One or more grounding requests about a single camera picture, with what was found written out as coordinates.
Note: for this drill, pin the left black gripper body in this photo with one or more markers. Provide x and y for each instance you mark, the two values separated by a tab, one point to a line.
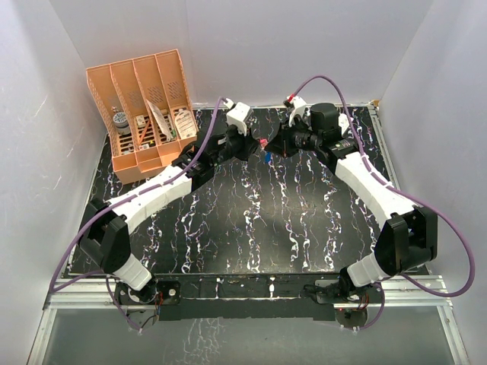
232	146

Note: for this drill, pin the orange perforated file organizer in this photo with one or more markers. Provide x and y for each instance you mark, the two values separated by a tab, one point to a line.
127	85

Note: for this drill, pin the white packaged card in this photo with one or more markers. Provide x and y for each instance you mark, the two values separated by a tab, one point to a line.
164	121

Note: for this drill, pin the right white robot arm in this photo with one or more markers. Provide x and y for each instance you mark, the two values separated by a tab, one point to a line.
409	232

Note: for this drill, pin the grey round canister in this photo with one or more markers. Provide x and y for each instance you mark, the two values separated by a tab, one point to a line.
120	121

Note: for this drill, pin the white red small box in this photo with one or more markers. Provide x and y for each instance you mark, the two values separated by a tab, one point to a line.
344	124

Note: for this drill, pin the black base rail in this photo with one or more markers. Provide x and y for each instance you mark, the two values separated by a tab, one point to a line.
247	296

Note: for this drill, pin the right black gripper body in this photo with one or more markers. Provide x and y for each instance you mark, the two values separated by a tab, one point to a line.
304	139

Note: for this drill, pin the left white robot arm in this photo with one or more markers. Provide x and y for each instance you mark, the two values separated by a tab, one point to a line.
107	226

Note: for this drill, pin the small white beige box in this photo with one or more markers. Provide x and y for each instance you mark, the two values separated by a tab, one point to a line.
140	121

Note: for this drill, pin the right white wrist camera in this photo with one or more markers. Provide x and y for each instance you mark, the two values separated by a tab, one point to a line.
296	107

